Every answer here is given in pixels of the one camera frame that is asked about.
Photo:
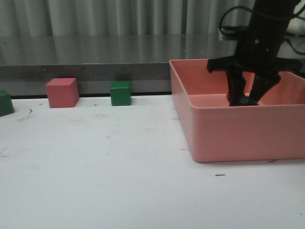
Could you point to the white rice cooker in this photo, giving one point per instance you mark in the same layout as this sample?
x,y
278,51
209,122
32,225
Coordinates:
x,y
296,26

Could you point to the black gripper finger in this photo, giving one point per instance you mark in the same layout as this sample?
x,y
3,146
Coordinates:
x,y
236,86
261,85

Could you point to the green wooden cube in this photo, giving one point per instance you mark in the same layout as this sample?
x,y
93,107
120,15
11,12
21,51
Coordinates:
x,y
121,93

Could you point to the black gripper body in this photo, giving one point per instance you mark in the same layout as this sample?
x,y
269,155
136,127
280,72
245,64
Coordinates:
x,y
256,51

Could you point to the grey stone counter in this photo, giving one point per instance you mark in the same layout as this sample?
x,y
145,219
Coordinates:
x,y
28,63

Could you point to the yellow push button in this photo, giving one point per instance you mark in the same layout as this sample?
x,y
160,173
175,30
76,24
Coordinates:
x,y
248,101

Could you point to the pink wooden cube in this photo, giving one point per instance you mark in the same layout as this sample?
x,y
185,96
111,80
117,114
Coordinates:
x,y
62,92

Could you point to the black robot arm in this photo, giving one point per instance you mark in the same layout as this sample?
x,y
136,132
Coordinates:
x,y
271,14

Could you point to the pink plastic bin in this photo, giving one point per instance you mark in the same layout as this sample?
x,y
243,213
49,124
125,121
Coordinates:
x,y
216,131

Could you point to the green cube at left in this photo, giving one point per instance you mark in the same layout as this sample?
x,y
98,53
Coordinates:
x,y
6,106

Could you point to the grey curtain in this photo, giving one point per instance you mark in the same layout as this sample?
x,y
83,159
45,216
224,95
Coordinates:
x,y
117,17

